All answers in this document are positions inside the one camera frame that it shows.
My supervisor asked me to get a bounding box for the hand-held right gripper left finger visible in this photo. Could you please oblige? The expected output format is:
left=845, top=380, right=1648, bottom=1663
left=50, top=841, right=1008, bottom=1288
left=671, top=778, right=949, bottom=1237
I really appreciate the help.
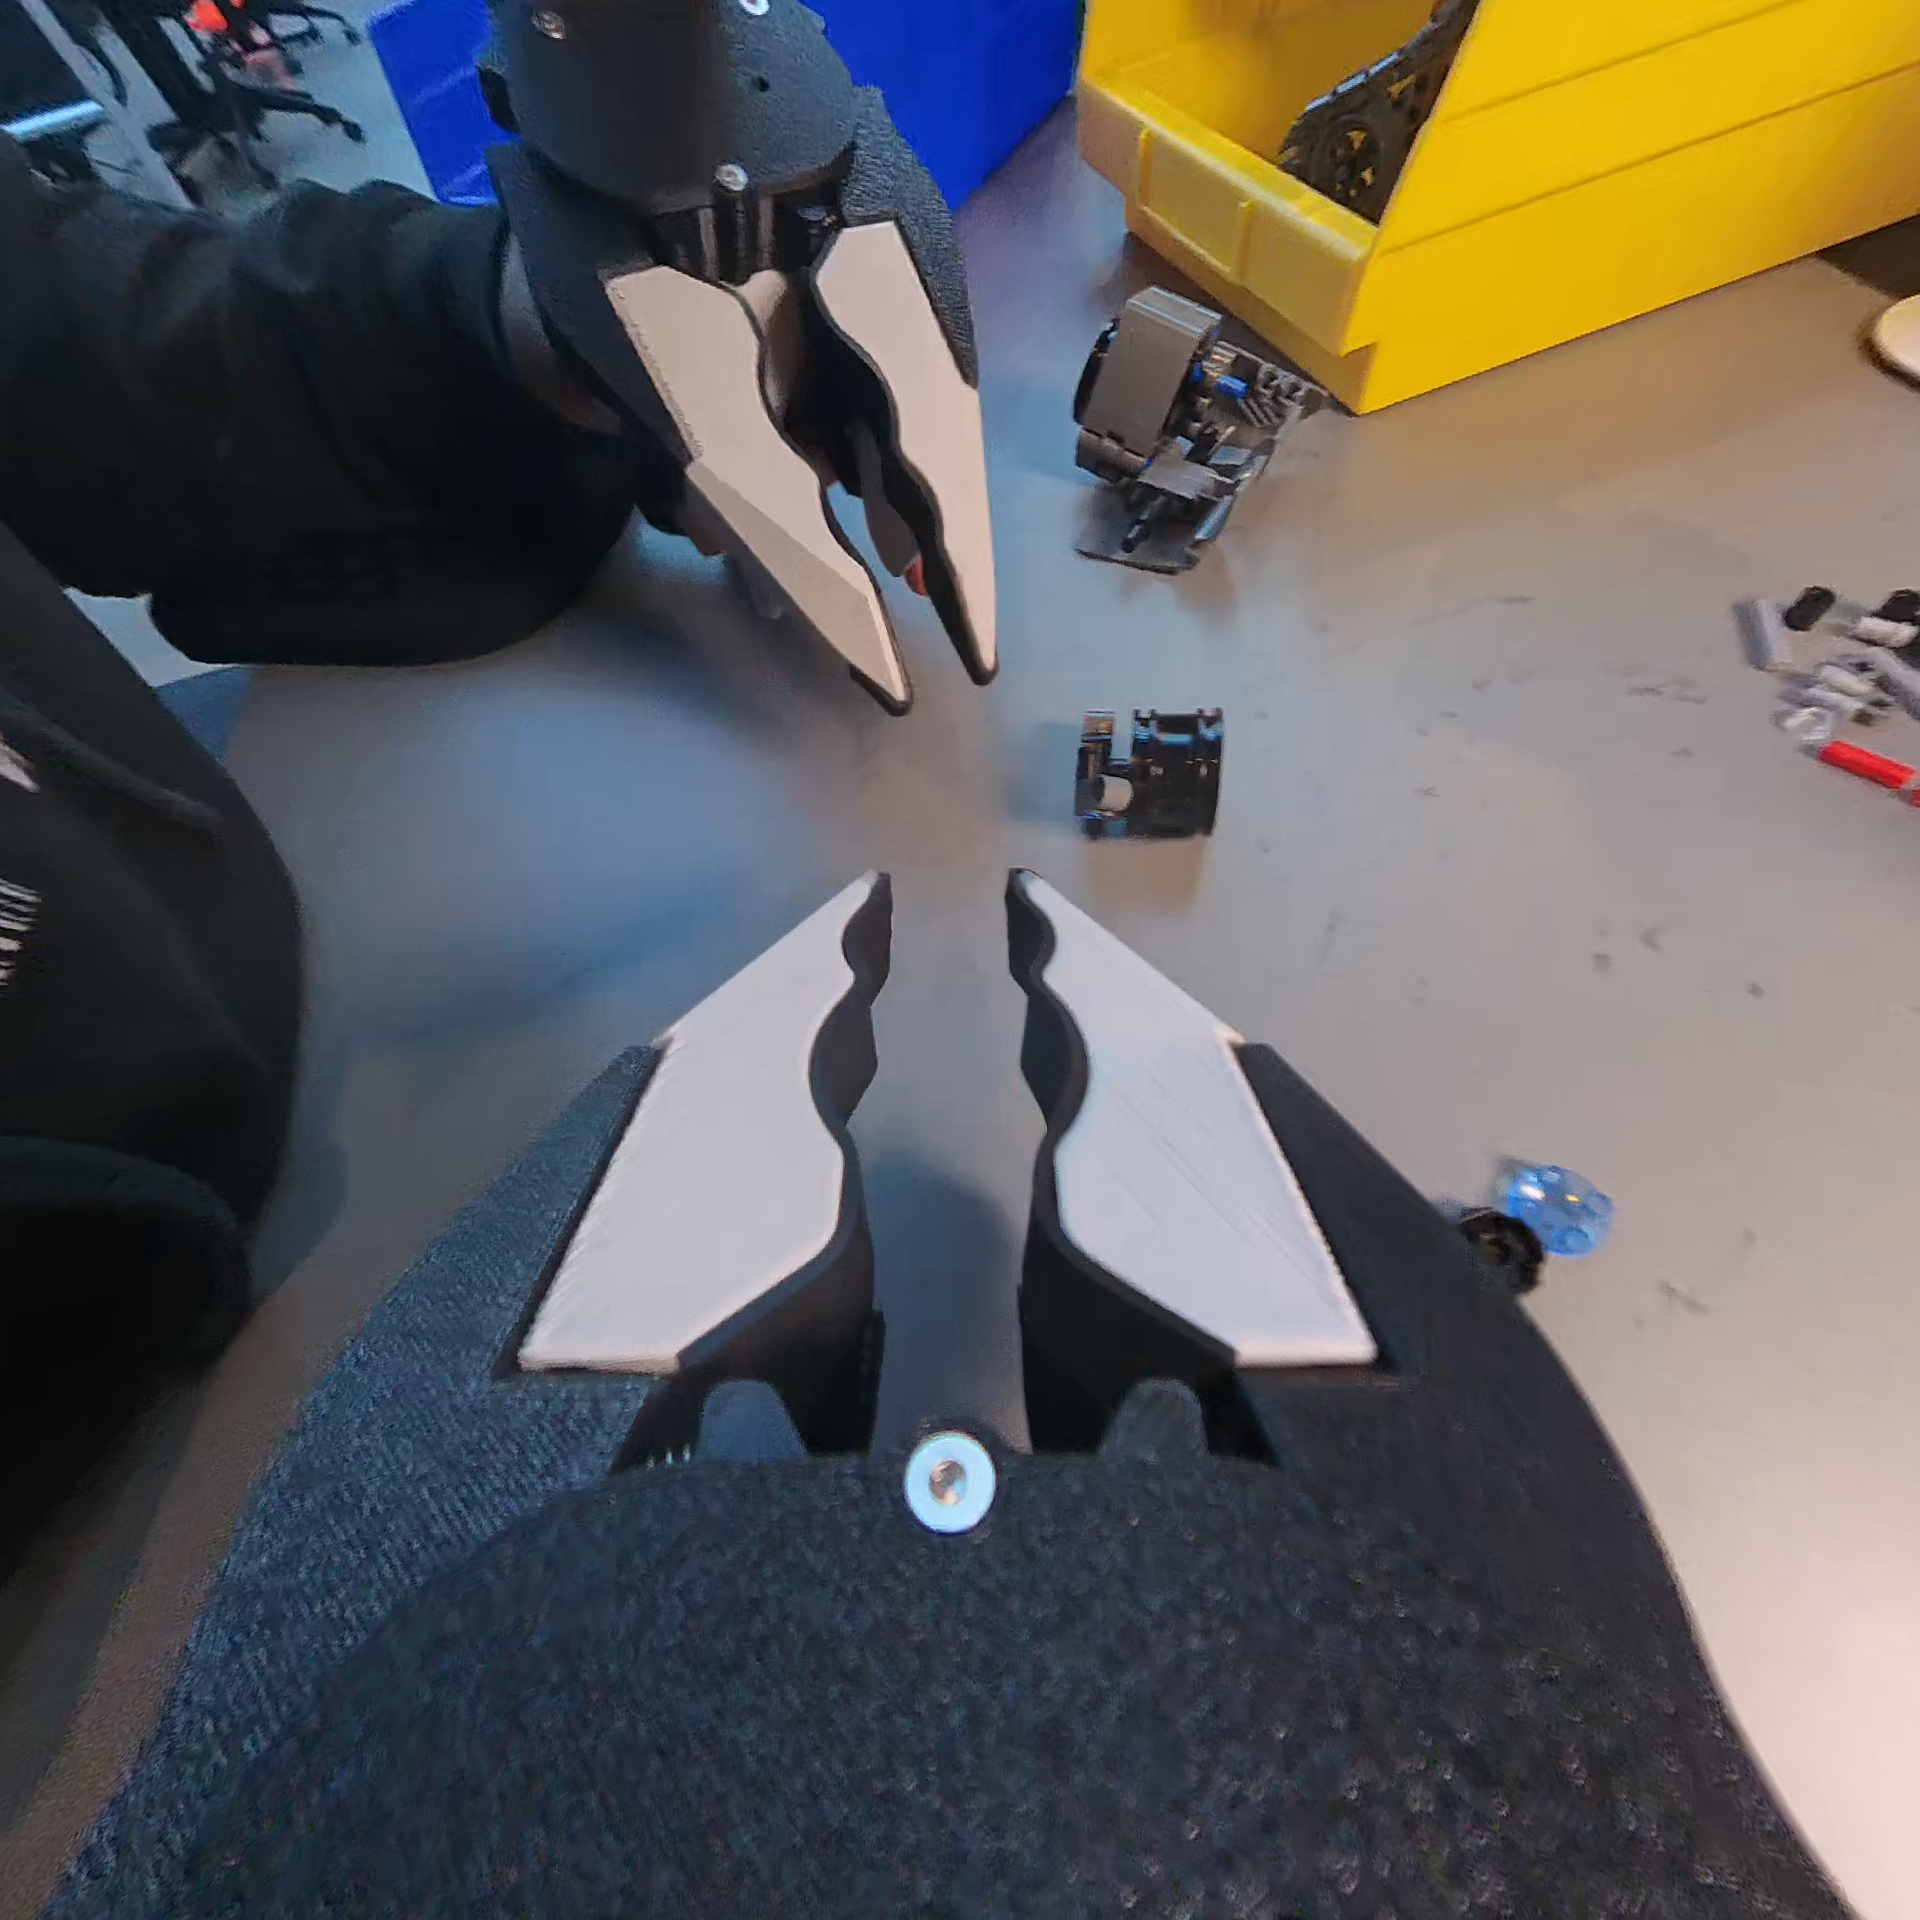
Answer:
left=517, top=871, right=893, bottom=1377

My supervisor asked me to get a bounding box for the person's left hand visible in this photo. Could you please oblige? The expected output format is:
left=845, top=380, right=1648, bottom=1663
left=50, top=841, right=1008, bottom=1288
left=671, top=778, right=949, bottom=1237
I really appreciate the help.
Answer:
left=834, top=423, right=928, bottom=592

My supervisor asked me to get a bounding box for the black office chair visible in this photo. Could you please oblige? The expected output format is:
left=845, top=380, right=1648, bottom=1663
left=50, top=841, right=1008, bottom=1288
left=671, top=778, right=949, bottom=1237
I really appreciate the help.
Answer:
left=142, top=0, right=368, bottom=197

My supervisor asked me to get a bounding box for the pile of small brick pieces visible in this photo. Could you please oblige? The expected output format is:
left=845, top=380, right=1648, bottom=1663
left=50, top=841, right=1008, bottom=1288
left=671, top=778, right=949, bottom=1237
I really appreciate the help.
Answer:
left=1735, top=583, right=1920, bottom=812

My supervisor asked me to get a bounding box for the grey desk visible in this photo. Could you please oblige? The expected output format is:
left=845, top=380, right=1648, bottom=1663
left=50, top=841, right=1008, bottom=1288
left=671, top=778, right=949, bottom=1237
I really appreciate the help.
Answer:
left=0, top=90, right=1920, bottom=1920

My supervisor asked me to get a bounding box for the grey black brick model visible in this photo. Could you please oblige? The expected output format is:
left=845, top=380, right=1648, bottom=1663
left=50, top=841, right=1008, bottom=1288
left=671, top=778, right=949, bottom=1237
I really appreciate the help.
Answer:
left=1071, top=287, right=1333, bottom=577

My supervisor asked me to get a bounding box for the clear blue round stud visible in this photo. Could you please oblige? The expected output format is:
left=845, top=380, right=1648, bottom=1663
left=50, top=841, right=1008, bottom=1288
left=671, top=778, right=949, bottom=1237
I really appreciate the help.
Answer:
left=1496, top=1160, right=1618, bottom=1258

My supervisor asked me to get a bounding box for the small black round piece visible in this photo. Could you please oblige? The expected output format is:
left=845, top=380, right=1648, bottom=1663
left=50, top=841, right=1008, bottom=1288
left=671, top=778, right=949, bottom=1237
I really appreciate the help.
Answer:
left=1450, top=1207, right=1546, bottom=1297

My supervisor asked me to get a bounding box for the yellow storage bin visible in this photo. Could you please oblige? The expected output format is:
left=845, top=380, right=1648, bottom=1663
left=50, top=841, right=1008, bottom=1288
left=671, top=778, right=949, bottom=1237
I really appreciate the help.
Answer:
left=1073, top=0, right=1920, bottom=417

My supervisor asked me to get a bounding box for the black toy wheel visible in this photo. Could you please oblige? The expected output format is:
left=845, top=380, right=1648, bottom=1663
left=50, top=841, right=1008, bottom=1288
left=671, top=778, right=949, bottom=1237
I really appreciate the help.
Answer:
left=1117, top=709, right=1224, bottom=841

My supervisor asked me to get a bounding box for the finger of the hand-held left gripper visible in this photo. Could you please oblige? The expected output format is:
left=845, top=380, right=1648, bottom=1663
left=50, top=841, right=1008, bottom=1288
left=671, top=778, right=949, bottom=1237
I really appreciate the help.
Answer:
left=809, top=223, right=1001, bottom=689
left=598, top=267, right=916, bottom=716

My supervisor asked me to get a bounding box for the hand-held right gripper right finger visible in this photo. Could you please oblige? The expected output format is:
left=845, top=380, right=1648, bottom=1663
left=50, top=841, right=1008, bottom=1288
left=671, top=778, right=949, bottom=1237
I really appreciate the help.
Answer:
left=1006, top=866, right=1378, bottom=1371

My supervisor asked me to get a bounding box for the yellow toy tracked vehicle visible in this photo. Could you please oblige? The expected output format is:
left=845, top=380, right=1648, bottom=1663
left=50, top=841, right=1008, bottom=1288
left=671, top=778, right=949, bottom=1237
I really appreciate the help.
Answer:
left=1274, top=0, right=1480, bottom=226

